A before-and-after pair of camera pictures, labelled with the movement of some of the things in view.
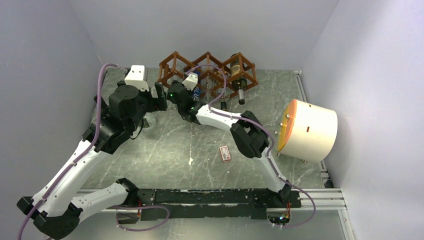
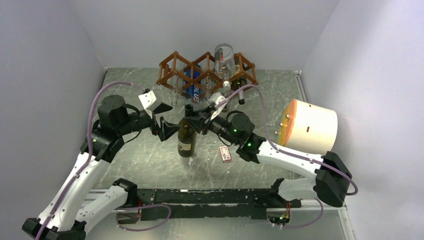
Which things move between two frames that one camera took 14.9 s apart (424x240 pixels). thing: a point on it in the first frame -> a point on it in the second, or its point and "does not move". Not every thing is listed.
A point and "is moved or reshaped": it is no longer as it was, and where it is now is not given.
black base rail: (211, 203) does not move
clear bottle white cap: (149, 121) is moved or reshaped
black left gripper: (155, 104) -> (166, 130)
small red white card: (224, 153) does not move
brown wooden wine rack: (235, 74) does not move
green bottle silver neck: (238, 77) does not move
